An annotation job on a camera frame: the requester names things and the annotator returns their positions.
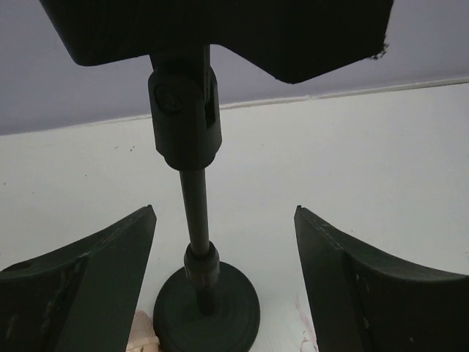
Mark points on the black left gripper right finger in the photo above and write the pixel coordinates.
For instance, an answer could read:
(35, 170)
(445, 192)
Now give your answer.
(364, 299)

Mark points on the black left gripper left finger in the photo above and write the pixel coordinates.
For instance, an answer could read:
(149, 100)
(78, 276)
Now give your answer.
(81, 297)

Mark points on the black round-base clamp stand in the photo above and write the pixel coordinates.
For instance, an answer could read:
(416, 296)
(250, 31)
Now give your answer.
(209, 305)

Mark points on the beige toy microphone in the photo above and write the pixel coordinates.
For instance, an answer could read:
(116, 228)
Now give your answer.
(142, 337)

